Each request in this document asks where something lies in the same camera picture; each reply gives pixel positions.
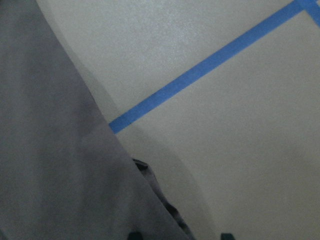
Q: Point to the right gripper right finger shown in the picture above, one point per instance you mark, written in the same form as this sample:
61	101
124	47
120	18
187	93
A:
226	236

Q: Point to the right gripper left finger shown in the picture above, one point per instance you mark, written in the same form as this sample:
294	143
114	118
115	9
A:
135	236

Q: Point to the brown t-shirt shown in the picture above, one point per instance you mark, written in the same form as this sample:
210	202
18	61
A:
63	173

